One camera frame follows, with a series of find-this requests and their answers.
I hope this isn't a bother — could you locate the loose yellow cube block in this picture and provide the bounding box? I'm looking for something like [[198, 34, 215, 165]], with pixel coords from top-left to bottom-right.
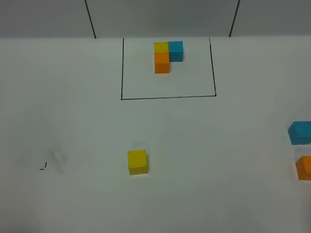
[[127, 150, 148, 175]]

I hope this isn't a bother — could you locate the template orange cube block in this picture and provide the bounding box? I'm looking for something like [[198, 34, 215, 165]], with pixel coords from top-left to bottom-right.
[[154, 52, 170, 73]]

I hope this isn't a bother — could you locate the template yellow cube block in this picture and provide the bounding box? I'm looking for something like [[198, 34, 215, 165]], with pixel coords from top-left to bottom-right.
[[154, 42, 169, 53]]

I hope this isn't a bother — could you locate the template blue cube block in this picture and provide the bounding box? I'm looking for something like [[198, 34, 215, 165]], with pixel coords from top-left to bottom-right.
[[168, 41, 184, 62]]

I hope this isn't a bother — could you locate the loose blue cube block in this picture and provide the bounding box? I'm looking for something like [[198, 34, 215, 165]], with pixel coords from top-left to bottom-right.
[[288, 121, 311, 145]]

